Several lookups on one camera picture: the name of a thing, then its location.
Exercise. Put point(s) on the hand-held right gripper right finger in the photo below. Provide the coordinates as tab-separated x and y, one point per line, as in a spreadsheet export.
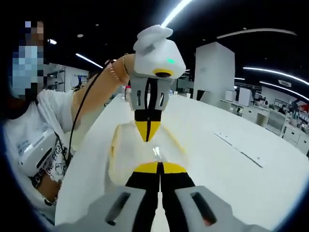
193	210

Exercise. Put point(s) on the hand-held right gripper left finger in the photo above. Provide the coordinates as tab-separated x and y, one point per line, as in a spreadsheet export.
125	207

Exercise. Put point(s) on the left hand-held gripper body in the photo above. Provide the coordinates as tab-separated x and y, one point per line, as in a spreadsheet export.
164	58

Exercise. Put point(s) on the clear plastic bag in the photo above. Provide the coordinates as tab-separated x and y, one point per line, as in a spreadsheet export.
135	154

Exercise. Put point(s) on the person's left hand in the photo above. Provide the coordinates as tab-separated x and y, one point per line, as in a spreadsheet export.
150	36

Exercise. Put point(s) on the gold bangle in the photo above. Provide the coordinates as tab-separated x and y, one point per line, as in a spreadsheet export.
125	65

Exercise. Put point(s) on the long ceiling light strip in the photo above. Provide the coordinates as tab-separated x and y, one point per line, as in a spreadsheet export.
277	73
89	61
175	12

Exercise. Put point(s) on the white square pillar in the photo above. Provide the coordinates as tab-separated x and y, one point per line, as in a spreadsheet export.
213	70

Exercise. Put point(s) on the white chest-worn device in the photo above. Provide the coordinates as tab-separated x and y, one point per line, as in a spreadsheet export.
36	149

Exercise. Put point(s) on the person's white shirt torso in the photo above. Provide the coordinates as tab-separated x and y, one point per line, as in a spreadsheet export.
24	125

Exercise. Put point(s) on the white cabinet row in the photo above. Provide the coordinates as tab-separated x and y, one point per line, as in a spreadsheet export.
294	135

